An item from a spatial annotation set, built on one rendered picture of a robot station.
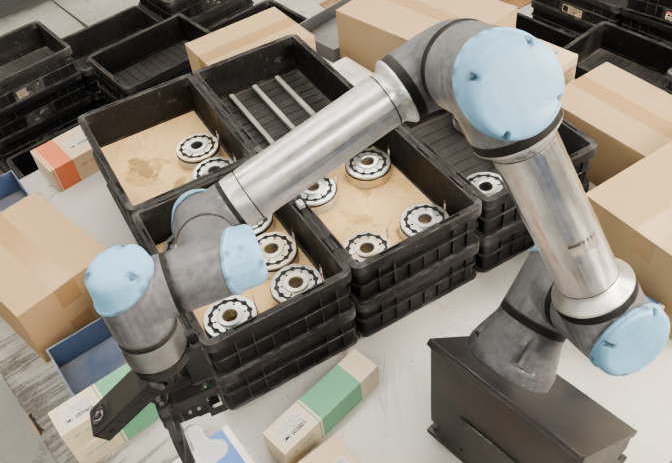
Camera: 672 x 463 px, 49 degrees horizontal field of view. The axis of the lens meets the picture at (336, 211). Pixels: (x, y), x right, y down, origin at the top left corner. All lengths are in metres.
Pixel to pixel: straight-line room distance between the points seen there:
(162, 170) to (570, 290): 1.07
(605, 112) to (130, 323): 1.28
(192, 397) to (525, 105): 0.53
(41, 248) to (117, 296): 0.86
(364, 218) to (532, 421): 0.64
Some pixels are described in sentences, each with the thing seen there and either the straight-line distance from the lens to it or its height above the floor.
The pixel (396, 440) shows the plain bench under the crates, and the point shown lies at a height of 0.70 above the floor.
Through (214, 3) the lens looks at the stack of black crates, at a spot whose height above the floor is 0.50.
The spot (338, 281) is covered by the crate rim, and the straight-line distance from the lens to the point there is 1.33.
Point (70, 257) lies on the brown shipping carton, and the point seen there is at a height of 0.86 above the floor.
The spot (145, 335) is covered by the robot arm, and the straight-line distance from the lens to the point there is 0.86.
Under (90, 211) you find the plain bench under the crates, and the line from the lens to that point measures 1.95.
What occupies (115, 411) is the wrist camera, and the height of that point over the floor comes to 1.16.
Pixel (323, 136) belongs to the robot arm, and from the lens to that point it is 0.93.
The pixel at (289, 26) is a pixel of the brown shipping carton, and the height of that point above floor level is 0.86.
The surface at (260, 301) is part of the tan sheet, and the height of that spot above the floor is 0.83.
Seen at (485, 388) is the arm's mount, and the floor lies 0.98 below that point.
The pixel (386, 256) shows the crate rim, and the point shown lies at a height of 0.93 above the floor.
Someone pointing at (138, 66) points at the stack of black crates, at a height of 0.49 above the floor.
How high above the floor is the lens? 1.94
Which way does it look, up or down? 45 degrees down
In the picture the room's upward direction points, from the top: 7 degrees counter-clockwise
